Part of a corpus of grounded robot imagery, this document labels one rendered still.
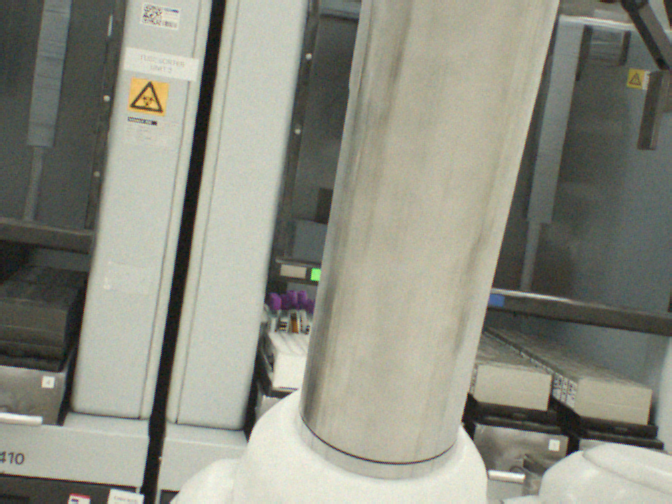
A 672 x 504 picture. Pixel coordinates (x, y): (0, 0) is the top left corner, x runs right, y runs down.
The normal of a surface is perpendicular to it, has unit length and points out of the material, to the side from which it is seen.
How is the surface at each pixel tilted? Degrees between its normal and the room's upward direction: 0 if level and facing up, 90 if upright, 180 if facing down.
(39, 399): 90
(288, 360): 90
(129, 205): 90
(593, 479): 45
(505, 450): 90
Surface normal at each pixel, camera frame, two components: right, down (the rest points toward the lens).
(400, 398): 0.07, 0.45
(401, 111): -0.49, 0.32
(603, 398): 0.12, 0.07
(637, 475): -0.15, -0.73
